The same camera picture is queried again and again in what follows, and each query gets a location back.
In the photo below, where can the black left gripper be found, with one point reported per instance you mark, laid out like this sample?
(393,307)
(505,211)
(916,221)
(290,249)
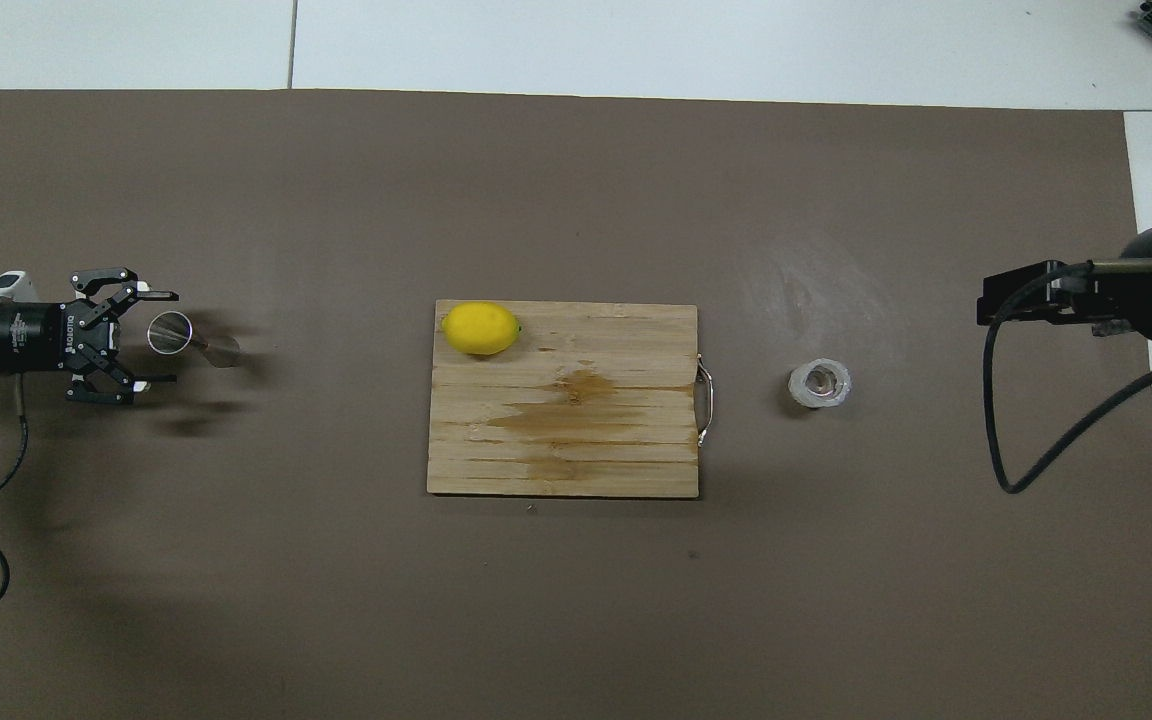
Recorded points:
(31,338)

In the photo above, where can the steel double jigger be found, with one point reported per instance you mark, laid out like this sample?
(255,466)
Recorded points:
(221,350)

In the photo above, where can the small clear glass cup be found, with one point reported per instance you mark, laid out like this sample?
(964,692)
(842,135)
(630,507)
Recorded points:
(819,383)

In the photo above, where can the brown table mat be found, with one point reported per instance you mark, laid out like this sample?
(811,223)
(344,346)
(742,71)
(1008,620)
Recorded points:
(336,200)

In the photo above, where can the yellow lemon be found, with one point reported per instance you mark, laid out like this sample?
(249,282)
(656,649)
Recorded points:
(481,328)

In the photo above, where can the wooden cutting board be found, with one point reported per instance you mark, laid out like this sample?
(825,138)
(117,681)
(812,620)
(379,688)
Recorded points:
(636,340)

